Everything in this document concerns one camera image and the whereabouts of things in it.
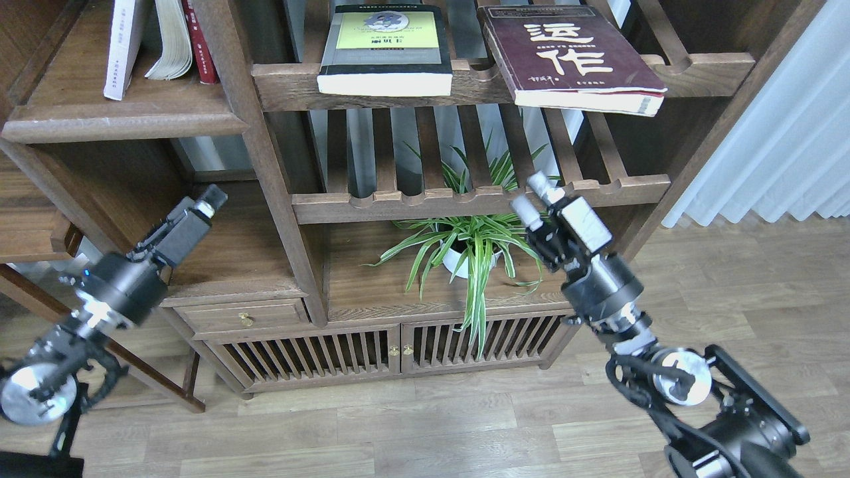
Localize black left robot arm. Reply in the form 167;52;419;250
2;185;228;477

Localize maroon book with white characters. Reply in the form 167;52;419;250
477;5;667;117

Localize wooden side furniture frame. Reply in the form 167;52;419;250
0;156;207;414

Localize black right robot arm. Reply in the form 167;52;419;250
512;172;810;477

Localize yellow and black book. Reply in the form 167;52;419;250
317;4;453;97

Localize dark wooden bookshelf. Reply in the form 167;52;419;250
0;0;827;400

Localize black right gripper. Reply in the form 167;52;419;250
510;171;651;334

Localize green spider plant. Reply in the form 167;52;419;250
363;133;572;360

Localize white sheer curtain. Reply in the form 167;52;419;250
662;1;849;228

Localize pale pink white book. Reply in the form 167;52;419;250
103;1;153;101

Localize red upright book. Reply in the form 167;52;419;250
181;1;219;84

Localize white plant pot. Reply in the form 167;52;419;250
440;241;502;279

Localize cream-paged upright book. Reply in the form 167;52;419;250
145;1;193;80

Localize brass drawer knob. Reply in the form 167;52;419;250
238;313;255;327

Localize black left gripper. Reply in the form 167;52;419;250
64;184;228;329

